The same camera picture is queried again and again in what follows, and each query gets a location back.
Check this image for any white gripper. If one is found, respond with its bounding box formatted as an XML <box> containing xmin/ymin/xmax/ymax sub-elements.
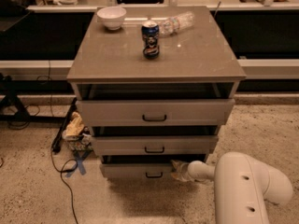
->
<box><xmin>171</xmin><ymin>160</ymin><xmax>215</xmax><ymax>183</ymax></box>

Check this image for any grey bottom drawer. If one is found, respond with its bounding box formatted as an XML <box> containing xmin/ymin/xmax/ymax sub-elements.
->
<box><xmin>100</xmin><ymin>163</ymin><xmax>173</xmax><ymax>179</ymax></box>

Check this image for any grey drawer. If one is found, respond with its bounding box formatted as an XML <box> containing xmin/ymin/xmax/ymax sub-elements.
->
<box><xmin>92</xmin><ymin>135</ymin><xmax>218</xmax><ymax>156</ymax></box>
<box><xmin>76</xmin><ymin>99</ymin><xmax>235</xmax><ymax>127</ymax></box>
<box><xmin>100</xmin><ymin>163</ymin><xmax>173</xmax><ymax>179</ymax></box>

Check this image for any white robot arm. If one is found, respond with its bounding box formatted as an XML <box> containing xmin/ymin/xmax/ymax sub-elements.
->
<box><xmin>172</xmin><ymin>152</ymin><xmax>293</xmax><ymax>224</ymax></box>

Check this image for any grey top drawer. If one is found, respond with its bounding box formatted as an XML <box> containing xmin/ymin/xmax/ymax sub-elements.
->
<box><xmin>76</xmin><ymin>99</ymin><xmax>235</xmax><ymax>127</ymax></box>

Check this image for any grey middle drawer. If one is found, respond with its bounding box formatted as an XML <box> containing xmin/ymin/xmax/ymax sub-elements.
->
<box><xmin>92</xmin><ymin>135</ymin><xmax>218</xmax><ymax>156</ymax></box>

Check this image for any grey drawer cabinet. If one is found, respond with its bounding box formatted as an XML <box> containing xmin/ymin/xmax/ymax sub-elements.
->
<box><xmin>67</xmin><ymin>7</ymin><xmax>246</xmax><ymax>178</ymax></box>

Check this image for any snack bag basket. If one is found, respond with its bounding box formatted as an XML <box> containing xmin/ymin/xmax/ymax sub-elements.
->
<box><xmin>62</xmin><ymin>111</ymin><xmax>93</xmax><ymax>151</ymax></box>

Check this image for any black power strip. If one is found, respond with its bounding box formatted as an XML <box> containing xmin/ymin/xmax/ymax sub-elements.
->
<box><xmin>51</xmin><ymin>98</ymin><xmax>77</xmax><ymax>153</ymax></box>

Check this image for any clear plastic bottle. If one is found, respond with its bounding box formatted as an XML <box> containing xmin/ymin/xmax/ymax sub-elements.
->
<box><xmin>159</xmin><ymin>11</ymin><xmax>195</xmax><ymax>36</ymax></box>

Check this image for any blue soda can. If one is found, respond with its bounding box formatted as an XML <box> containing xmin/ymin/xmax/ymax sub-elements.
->
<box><xmin>141</xmin><ymin>20</ymin><xmax>160</xmax><ymax>59</ymax></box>

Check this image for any white ceramic bowl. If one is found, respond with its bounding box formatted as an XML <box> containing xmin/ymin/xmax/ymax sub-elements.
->
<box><xmin>96</xmin><ymin>7</ymin><xmax>126</xmax><ymax>30</ymax></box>

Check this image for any black stand leg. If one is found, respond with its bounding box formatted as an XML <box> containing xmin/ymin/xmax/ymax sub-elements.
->
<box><xmin>0</xmin><ymin>73</ymin><xmax>66</xmax><ymax>123</ymax></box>

